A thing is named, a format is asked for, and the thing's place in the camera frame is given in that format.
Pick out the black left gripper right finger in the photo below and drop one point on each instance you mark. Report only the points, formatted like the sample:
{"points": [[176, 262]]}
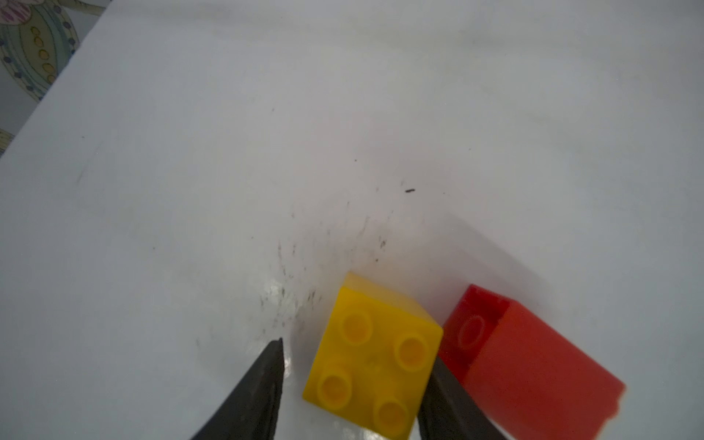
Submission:
{"points": [[448, 412]]}

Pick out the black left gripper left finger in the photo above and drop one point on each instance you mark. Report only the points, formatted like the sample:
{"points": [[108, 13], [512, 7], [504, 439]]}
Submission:
{"points": [[251, 410]]}

